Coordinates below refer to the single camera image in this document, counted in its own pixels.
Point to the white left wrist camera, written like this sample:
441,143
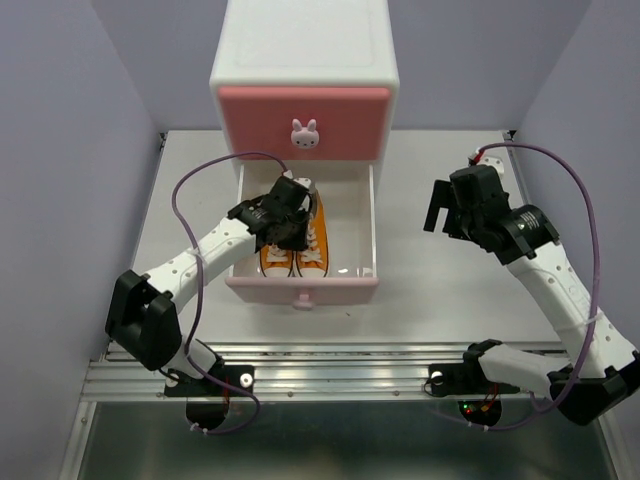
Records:
307,183

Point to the white plastic shoe cabinet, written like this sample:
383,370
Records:
306,44

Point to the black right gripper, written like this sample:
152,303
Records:
444,195

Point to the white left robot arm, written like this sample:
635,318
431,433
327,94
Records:
143,316

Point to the light pink drawer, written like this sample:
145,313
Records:
339,266

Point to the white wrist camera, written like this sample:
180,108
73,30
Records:
307,183
483,159

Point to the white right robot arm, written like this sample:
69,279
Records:
601,368

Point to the pink bunny knob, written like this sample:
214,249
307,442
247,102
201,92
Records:
303,302
304,136

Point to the orange sneaker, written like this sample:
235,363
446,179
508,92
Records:
276,262
314,261

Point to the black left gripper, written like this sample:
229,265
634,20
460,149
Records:
300,239

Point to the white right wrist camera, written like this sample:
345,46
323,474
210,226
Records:
483,159

